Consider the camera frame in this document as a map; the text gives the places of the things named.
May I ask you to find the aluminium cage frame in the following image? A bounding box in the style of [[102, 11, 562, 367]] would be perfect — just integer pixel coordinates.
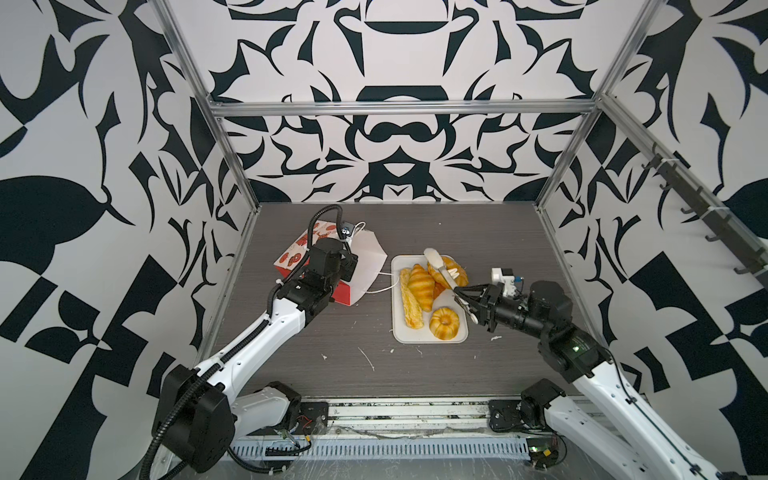
[[149, 0, 768, 277]]

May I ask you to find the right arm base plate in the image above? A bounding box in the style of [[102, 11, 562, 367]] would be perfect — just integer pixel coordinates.
[[488, 399, 541, 433]]

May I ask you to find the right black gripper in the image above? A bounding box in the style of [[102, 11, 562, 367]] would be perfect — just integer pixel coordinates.
[[456, 283, 555, 343]]

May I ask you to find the white rectangular tray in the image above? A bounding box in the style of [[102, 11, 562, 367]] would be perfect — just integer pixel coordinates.
[[390, 254, 468, 345]]

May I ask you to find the round fluted yellow bun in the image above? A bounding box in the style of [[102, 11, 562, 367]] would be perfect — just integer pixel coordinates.
[[429, 307, 461, 341]]

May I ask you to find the white slotted cable duct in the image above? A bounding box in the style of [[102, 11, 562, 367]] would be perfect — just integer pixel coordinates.
[[232, 437, 530, 462]]

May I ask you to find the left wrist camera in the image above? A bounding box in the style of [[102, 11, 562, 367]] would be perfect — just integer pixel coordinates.
[[338, 222, 356, 240]]

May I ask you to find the golden ring shaped bread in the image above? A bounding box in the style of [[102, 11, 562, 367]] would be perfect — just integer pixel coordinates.
[[427, 256, 469, 288]]

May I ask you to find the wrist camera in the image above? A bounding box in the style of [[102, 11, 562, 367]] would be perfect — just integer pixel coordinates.
[[338, 222, 356, 240], [491, 268, 524, 299]]

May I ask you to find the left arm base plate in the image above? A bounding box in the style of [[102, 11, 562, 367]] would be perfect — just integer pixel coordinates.
[[249, 401, 329, 436]]

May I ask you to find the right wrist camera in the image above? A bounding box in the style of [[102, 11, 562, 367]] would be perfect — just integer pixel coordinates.
[[491, 268, 524, 299]]

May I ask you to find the long yellow fake bread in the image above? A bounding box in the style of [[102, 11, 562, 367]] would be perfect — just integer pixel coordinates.
[[399, 268, 424, 330]]

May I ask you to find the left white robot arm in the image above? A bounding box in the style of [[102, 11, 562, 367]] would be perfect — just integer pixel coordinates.
[[139, 238, 357, 479]]

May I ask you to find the grey wall hook rack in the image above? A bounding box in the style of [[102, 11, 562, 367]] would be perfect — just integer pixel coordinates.
[[641, 143, 767, 289]]

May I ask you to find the small electronics board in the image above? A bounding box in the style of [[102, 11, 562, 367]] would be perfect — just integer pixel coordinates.
[[526, 435, 568, 471]]

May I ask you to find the orange fake croissant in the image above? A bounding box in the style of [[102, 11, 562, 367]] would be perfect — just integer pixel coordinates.
[[433, 283, 445, 299]]

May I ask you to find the red white paper bag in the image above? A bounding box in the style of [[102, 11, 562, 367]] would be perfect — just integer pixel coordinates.
[[273, 221, 387, 306]]

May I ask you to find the golden fake croissant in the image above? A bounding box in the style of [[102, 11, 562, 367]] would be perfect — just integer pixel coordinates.
[[408, 264, 435, 312]]

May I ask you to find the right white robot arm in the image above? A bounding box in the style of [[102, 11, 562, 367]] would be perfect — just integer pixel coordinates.
[[453, 280, 739, 479]]

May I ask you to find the black corrugated cable conduit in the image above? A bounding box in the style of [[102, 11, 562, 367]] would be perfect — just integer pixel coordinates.
[[139, 365, 217, 480]]

